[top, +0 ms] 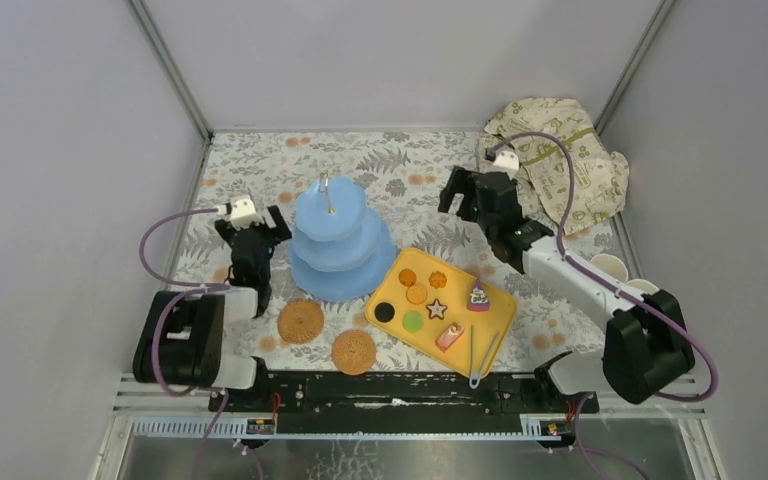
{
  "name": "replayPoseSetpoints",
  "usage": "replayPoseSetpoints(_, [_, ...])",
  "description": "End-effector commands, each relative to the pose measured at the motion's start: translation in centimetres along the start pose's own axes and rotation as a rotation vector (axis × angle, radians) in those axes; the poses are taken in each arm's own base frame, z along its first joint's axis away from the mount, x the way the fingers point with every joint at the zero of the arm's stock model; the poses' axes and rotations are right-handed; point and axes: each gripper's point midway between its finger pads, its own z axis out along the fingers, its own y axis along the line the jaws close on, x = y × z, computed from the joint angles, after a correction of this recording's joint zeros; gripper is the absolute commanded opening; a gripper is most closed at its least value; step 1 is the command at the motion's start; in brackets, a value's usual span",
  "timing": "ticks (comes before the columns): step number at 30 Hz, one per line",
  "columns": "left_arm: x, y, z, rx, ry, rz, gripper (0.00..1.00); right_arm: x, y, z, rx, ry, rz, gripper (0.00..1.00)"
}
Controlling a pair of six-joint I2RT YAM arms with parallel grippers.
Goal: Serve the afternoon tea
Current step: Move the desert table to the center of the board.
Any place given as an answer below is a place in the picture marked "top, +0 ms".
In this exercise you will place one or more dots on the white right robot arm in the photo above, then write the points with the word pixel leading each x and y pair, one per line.
pixel 644 348

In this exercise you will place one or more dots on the purple cake slice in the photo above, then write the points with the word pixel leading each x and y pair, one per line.
pixel 478 300

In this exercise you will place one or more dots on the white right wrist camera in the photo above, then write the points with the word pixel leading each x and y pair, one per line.
pixel 503 161

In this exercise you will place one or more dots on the light blue tongs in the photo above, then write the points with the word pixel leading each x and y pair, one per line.
pixel 480 360

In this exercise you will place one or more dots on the star shaped cookie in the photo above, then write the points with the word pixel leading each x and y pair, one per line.
pixel 436 309

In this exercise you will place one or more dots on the orange round cookie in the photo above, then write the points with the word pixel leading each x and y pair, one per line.
pixel 407 277

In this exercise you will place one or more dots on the blue three-tier cake stand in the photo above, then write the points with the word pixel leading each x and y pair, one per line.
pixel 341 248

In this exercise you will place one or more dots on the green round macaron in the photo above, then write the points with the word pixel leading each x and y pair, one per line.
pixel 413 322

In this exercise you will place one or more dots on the orange waffle cookie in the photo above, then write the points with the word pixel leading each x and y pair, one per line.
pixel 416 294

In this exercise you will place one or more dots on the black round cookie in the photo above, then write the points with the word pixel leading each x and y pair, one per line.
pixel 384 312

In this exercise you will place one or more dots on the printed cloth bag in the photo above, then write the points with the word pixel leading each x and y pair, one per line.
pixel 601 176

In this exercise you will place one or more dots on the floral tablecloth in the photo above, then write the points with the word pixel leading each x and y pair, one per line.
pixel 402 175

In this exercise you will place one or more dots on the woven rattan coaster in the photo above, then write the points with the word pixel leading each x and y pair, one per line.
pixel 300 321
pixel 354 352

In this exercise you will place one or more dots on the pink cake slice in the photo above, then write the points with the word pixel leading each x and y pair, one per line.
pixel 449 337

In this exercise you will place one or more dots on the green paper cup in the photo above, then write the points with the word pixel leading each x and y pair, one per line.
pixel 612 266

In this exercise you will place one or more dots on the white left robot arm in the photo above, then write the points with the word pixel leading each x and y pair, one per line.
pixel 180 345

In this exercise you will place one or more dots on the pink paper cup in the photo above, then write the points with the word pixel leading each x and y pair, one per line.
pixel 643 286

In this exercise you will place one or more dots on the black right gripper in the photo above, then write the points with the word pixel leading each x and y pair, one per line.
pixel 460 182

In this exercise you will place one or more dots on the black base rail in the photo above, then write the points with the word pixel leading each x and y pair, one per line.
pixel 315 391

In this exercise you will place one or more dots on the orange flower cookie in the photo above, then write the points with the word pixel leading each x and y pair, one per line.
pixel 437 280

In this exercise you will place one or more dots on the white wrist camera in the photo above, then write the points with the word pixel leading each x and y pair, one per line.
pixel 503 161
pixel 240 212

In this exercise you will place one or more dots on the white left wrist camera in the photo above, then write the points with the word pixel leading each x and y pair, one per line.
pixel 240 212

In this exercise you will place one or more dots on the yellow serving tray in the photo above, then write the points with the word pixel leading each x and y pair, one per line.
pixel 498 318

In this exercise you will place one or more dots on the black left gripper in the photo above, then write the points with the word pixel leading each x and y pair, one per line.
pixel 251 232

